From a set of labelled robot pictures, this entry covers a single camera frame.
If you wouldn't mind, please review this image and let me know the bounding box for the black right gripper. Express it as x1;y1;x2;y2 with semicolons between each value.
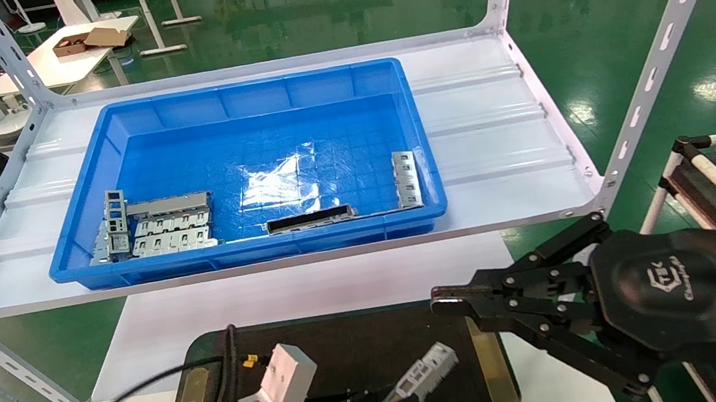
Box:
422;195;716;402

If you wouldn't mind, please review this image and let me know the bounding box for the grey perforated metal part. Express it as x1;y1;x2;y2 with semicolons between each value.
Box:
367;340;465;402

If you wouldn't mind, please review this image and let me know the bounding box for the dark open metal part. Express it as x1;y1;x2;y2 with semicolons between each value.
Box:
264;203;359;236

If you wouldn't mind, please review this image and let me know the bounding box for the grey flat metal part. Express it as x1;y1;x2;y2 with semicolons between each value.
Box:
125;190;215;223

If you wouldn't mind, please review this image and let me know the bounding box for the grey upright metal part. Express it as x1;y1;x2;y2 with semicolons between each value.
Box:
102;187;134;257

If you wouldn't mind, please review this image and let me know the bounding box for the black work mat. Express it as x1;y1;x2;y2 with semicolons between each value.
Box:
150;289;522;402

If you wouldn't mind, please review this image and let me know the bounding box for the white metal shelf rack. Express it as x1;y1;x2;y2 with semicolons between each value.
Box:
0;0;716;402

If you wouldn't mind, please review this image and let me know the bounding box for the clear plastic film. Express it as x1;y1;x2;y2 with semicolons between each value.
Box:
234;139;325;211

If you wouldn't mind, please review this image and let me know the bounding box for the blue plastic bin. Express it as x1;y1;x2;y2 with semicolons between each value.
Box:
27;53;454;296

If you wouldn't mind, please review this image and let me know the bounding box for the white desk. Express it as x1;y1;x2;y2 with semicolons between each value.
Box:
104;0;208;61

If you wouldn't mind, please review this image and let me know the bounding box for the brown cardboard box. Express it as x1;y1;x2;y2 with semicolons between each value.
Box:
50;23;135;59

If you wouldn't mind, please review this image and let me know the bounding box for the white table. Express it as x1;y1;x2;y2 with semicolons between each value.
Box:
0;14;149;104

